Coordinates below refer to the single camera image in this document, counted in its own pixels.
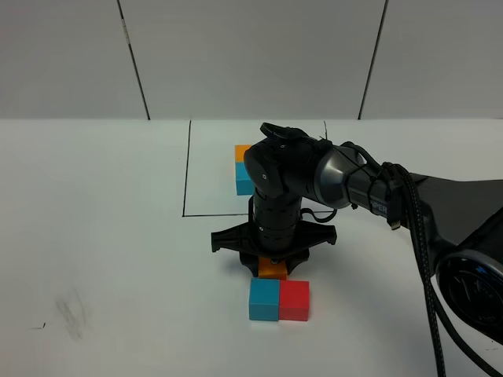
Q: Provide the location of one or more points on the blue template block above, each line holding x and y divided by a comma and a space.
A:
244, 184

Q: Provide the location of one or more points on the orange template block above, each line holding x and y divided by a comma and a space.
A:
239, 151

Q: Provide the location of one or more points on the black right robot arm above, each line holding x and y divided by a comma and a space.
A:
462, 220

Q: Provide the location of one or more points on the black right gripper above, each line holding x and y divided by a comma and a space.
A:
278, 229

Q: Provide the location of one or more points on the red block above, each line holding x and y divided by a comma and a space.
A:
294, 300

